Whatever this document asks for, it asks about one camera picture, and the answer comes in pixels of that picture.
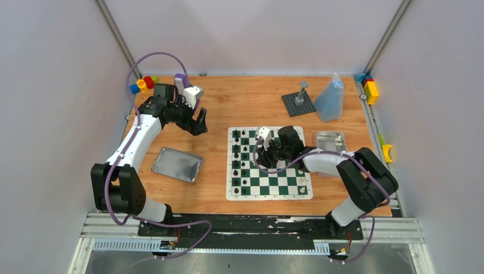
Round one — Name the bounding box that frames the red wooden cylinder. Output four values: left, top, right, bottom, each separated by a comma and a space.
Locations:
143, 76, 155, 90

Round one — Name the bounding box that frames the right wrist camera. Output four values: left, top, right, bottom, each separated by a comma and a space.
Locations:
255, 126, 272, 150

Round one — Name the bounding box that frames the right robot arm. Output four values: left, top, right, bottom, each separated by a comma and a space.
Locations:
252, 126, 399, 239

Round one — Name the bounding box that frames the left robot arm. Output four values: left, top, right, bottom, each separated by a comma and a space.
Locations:
90, 83, 208, 236

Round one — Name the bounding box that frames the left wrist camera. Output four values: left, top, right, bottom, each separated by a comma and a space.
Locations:
183, 86, 204, 110

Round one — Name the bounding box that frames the green white chess board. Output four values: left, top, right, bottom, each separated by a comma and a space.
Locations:
226, 127, 313, 201

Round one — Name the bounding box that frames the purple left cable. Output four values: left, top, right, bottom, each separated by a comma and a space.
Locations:
103, 51, 212, 274

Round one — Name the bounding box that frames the grey lego tower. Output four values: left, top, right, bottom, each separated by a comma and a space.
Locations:
295, 81, 309, 106

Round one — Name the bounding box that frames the yellow wooden cylinder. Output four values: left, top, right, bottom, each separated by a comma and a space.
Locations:
136, 79, 148, 92

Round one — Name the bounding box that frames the purple cable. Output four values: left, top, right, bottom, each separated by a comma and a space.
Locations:
252, 138, 391, 265
103, 51, 212, 274

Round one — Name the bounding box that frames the purple metronome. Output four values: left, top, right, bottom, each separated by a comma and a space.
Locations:
174, 74, 197, 112

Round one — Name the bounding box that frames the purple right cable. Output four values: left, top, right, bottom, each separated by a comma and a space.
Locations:
252, 138, 391, 265

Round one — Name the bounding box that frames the blue plastic bag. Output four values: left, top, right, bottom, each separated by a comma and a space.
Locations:
313, 73, 345, 122

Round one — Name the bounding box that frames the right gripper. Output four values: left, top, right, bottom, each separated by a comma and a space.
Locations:
255, 138, 291, 169

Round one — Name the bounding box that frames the silver tin lid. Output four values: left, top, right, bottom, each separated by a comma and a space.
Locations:
151, 147, 203, 184

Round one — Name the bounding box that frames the silver metal tin box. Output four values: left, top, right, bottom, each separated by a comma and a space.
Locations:
314, 131, 347, 178

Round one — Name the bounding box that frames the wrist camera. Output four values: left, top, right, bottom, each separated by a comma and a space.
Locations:
183, 86, 204, 110
255, 126, 272, 150

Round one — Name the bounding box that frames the colourful lego brick stack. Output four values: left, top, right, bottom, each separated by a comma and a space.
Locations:
353, 74, 379, 105

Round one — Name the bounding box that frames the yellow curved block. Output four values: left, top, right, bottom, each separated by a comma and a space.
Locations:
378, 134, 393, 163

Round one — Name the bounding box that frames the dark grey lego baseplate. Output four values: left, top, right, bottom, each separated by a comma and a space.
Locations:
281, 91, 316, 118

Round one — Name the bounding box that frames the blue wooden block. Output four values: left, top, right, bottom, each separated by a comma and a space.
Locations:
129, 84, 141, 95

